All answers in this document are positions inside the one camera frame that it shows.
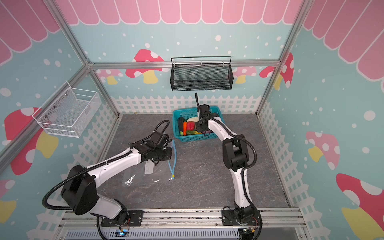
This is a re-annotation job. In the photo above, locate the red pepper toy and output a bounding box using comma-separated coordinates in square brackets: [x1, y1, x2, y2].
[187, 122, 196, 131]

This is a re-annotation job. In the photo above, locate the teal plastic basket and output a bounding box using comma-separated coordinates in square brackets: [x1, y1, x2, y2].
[172, 107, 218, 142]

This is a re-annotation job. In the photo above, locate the clear zip top bag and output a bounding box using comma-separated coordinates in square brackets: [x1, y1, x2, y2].
[122, 140, 177, 187]

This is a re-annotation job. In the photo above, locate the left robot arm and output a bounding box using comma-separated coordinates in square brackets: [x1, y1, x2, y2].
[42, 132, 172, 226]

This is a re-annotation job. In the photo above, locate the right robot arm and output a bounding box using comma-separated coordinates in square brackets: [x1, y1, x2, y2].
[196, 104, 261, 225]

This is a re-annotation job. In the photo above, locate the white radish toy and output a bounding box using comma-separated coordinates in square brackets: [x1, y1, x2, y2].
[187, 117, 199, 122]

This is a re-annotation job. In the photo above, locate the orange carrot toy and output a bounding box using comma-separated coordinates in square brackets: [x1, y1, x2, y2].
[183, 122, 188, 136]

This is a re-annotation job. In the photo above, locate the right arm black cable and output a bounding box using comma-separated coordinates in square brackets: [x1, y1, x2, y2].
[194, 92, 259, 208]

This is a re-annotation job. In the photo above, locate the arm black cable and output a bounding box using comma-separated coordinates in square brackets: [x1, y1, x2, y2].
[194, 92, 259, 208]
[41, 119, 171, 211]

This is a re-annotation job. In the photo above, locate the black mesh wall basket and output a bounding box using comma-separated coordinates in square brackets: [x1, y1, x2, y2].
[170, 56, 234, 91]

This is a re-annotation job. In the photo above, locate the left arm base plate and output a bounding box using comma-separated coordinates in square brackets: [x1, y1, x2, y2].
[101, 210, 144, 228]

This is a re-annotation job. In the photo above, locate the white wire wall basket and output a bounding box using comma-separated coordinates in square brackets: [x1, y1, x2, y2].
[32, 82, 102, 138]

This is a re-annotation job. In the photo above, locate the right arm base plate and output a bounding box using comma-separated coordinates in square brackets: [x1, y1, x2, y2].
[221, 209, 263, 227]

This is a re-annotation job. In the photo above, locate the aluminium front rail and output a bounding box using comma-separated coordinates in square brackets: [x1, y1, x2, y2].
[58, 206, 307, 230]

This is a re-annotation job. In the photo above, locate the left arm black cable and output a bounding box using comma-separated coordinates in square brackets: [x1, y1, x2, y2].
[41, 119, 171, 211]

